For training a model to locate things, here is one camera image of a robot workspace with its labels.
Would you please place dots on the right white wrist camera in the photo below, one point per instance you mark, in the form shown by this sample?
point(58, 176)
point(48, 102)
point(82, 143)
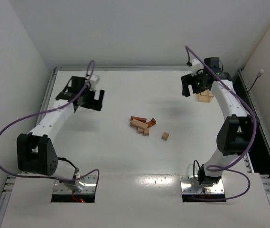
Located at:
point(196, 66)

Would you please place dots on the reddish arch wood block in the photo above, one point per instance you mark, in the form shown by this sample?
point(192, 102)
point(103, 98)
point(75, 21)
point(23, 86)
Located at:
point(151, 123)

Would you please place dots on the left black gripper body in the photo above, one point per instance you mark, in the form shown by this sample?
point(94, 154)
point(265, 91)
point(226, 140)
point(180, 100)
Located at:
point(92, 100)

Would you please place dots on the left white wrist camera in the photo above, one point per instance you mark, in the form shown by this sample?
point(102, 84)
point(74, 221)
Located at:
point(94, 80)

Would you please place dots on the light long wood block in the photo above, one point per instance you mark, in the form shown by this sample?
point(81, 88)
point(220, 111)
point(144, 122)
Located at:
point(139, 124)

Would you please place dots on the aluminium table frame rail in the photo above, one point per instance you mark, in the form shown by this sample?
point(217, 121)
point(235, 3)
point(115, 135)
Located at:
point(139, 185)

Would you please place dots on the small light wood cube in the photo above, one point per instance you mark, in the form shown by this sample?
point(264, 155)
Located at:
point(146, 132)

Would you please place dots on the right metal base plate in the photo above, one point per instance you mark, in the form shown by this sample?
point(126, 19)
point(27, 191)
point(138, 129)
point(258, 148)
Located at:
point(190, 186)

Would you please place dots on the metal base plate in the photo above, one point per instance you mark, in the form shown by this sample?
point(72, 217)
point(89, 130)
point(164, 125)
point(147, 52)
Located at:
point(190, 186)
point(84, 186)

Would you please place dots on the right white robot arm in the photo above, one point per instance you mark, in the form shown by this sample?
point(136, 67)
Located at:
point(235, 136)

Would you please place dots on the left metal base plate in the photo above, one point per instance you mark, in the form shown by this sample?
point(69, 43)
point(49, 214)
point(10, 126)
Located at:
point(84, 186)

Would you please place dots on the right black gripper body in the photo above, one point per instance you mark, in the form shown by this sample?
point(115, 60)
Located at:
point(191, 81)

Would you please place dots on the clear amber plastic box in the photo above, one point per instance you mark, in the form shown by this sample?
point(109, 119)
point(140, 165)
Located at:
point(205, 96)

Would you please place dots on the reddish long wood block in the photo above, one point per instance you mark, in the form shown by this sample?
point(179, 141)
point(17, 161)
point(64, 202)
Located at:
point(138, 118)

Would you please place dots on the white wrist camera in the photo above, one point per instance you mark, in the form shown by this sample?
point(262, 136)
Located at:
point(196, 66)
point(94, 80)

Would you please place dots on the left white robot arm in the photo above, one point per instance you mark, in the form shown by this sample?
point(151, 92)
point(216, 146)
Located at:
point(35, 151)

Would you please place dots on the striped zebrawood block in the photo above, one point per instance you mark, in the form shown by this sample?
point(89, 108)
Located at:
point(140, 130)

